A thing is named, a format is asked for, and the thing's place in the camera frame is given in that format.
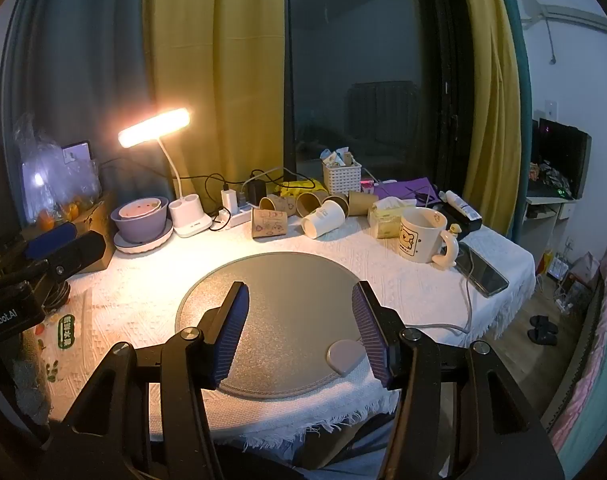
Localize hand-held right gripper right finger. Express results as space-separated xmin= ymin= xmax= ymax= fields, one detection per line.
xmin=351 ymin=280 xmax=567 ymax=480

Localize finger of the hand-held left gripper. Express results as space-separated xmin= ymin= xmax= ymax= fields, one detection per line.
xmin=46 ymin=231 xmax=107 ymax=277
xmin=24 ymin=221 xmax=80 ymax=260

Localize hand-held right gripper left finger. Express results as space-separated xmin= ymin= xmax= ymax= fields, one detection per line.
xmin=44 ymin=282 xmax=251 ymax=480

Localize brown paper cup with drawings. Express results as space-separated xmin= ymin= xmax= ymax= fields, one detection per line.
xmin=252 ymin=208 xmax=289 ymax=240

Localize oranges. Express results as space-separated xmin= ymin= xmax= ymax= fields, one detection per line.
xmin=38 ymin=201 xmax=93 ymax=227

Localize small grey rounded pad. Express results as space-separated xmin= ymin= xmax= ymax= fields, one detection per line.
xmin=326 ymin=340 xmax=367 ymax=376

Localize cardboard box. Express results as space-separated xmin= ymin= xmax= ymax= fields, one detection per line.
xmin=20 ymin=194 xmax=116 ymax=274

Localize round grey mat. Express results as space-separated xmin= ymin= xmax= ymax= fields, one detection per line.
xmin=175 ymin=251 xmax=385 ymax=402

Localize purple bowl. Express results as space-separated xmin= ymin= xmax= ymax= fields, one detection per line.
xmin=110 ymin=195 xmax=171 ymax=244

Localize white packet green label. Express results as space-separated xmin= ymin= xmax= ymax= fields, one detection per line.
xmin=32 ymin=289 xmax=115 ymax=397

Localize white plate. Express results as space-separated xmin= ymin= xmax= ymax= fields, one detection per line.
xmin=114 ymin=220 xmax=176 ymax=257

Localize pink bowl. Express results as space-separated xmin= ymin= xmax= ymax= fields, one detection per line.
xmin=120 ymin=199 xmax=165 ymax=221

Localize clear plastic bag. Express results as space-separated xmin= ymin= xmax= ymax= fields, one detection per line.
xmin=12 ymin=114 xmax=103 ymax=222

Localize white bear mug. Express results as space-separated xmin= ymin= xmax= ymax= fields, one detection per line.
xmin=395 ymin=207 xmax=459 ymax=267

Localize yellow tissue pack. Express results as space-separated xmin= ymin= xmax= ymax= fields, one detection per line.
xmin=367 ymin=197 xmax=417 ymax=239

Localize white power strip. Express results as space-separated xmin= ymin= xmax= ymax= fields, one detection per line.
xmin=211 ymin=204 xmax=257 ymax=229

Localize black smartphone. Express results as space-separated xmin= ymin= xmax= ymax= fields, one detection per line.
xmin=453 ymin=242 xmax=511 ymax=299

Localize black box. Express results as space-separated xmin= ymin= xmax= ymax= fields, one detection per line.
xmin=433 ymin=202 xmax=485 ymax=236

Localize black power adapter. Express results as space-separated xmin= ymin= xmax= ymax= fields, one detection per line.
xmin=248 ymin=172 xmax=269 ymax=206

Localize white desk lamp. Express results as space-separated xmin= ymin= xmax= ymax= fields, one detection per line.
xmin=117 ymin=106 xmax=215 ymax=239

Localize purple folder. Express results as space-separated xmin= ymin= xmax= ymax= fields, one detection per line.
xmin=373 ymin=176 xmax=442 ymax=206

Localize white plastic basket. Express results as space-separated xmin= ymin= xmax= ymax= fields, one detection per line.
xmin=323 ymin=159 xmax=363 ymax=196

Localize white tube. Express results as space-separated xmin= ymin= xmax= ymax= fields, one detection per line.
xmin=444 ymin=189 xmax=485 ymax=222

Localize yellow packet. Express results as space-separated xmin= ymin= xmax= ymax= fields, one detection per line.
xmin=278 ymin=179 xmax=329 ymax=199

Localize packets in basket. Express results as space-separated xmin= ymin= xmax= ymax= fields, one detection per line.
xmin=319 ymin=145 xmax=357 ymax=167

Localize grey blue curtain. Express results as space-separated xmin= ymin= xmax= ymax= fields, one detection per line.
xmin=0 ymin=0 xmax=177 ymax=202

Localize white desk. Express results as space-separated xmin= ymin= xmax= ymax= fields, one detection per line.
xmin=525 ymin=191 xmax=580 ymax=222

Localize pink blanket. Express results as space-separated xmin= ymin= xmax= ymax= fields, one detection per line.
xmin=547 ymin=254 xmax=607 ymax=462

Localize white bag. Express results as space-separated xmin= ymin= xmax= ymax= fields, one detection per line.
xmin=568 ymin=252 xmax=602 ymax=287

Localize yellow curtain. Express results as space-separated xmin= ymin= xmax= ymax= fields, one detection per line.
xmin=142 ymin=0 xmax=290 ymax=198
xmin=455 ymin=0 xmax=523 ymax=234

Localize black monitor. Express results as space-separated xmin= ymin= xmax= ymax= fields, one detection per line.
xmin=537 ymin=118 xmax=593 ymax=200

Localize dark glass sliding door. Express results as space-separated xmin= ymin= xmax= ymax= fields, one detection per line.
xmin=282 ymin=0 xmax=465 ymax=197

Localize teal curtain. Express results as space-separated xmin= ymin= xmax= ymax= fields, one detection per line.
xmin=492 ymin=0 xmax=535 ymax=242

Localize white air conditioner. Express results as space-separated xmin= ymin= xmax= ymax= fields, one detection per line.
xmin=520 ymin=0 xmax=607 ymax=37

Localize white cable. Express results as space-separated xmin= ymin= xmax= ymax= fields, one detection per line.
xmin=407 ymin=240 xmax=477 ymax=336

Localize black cable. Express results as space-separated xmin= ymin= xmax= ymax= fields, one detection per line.
xmin=100 ymin=157 xmax=287 ymax=233

